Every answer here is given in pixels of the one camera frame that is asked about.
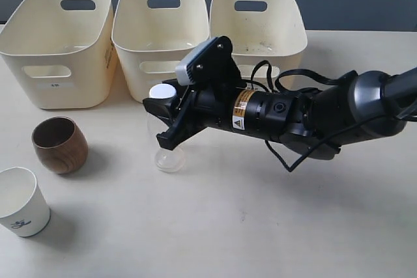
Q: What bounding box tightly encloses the middle cream plastic bin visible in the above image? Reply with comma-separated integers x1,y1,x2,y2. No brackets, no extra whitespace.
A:
111,0,209,102

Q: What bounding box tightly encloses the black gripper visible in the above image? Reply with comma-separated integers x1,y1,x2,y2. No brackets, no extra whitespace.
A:
142,35,313,149

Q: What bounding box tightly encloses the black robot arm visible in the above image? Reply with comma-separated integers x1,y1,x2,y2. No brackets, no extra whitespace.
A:
143,36,416,161

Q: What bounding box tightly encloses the right cream plastic bin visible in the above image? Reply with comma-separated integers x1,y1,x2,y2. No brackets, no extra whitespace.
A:
209,0,308,85

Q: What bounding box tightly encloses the cream plastic bin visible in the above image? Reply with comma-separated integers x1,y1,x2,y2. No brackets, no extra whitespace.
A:
209,0,308,85
111,0,209,102
1,0,117,109

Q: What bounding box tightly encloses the white paper cup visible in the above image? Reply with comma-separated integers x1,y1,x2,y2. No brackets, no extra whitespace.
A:
1,167,51,238

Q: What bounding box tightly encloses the clear plastic bottle white cap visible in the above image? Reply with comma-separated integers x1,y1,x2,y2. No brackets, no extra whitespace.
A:
147,83,186,173

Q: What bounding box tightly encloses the brown wooden cup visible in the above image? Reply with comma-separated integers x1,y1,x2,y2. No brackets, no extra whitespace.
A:
31,117,89,174

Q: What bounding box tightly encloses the left cream plastic bin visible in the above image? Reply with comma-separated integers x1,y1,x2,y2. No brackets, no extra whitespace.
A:
1,0,117,109

